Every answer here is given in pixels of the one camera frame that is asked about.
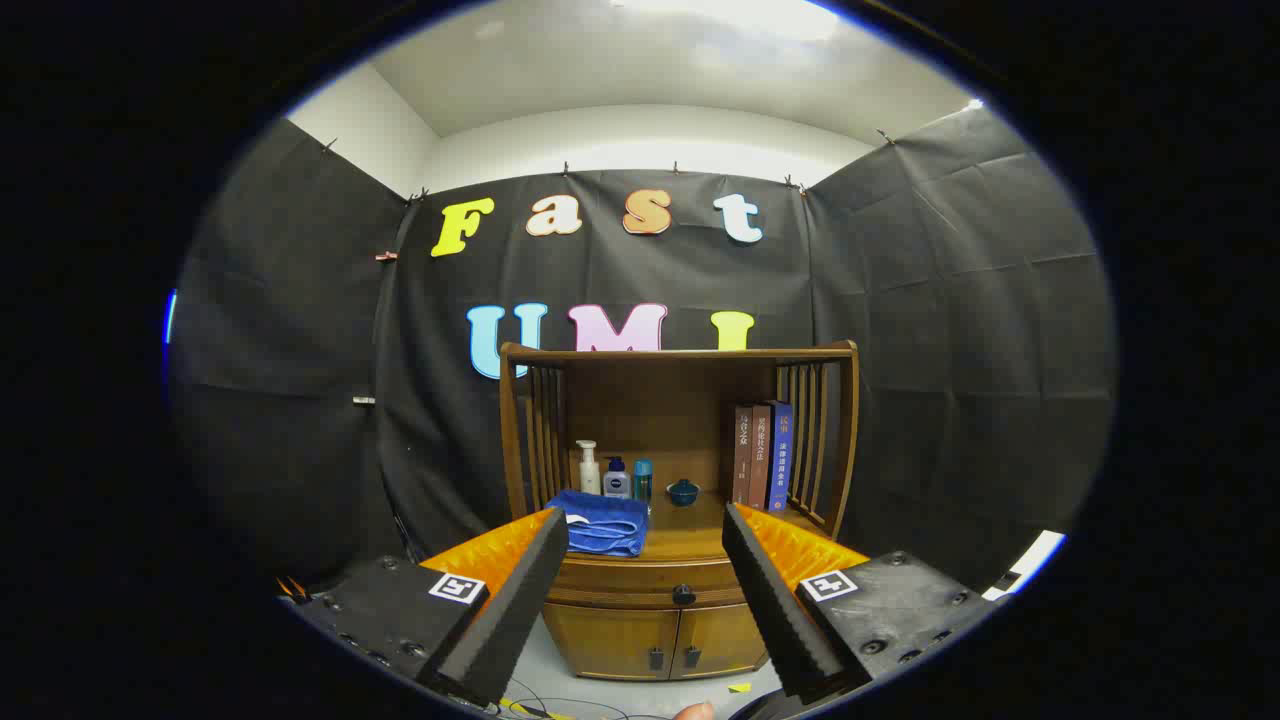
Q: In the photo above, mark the black backdrop cloth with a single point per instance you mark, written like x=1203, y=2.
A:
x=950, y=330

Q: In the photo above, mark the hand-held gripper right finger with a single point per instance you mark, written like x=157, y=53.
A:
x=775, y=600

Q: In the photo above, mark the slim teal bottle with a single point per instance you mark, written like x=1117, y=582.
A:
x=642, y=480

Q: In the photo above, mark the blue book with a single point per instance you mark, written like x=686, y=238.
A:
x=780, y=460

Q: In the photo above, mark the wooden drawer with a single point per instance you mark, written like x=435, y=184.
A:
x=640, y=580

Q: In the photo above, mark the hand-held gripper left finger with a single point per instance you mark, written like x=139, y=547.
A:
x=520, y=610

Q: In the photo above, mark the wooden cabinet door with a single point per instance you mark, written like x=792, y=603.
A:
x=720, y=635
x=610, y=640

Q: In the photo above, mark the white bottle with blue pump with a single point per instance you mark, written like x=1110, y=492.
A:
x=616, y=485

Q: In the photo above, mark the dark blue lidded cup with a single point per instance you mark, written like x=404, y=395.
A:
x=682, y=493

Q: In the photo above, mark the blue folded towel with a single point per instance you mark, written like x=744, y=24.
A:
x=610, y=525

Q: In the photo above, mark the wooden cabinet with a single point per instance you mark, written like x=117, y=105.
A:
x=650, y=400

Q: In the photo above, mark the wooden countertop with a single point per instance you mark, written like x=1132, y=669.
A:
x=690, y=530

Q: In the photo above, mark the dark brown book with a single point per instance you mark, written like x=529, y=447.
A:
x=742, y=460

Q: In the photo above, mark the reddish brown book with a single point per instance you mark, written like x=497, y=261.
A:
x=760, y=460

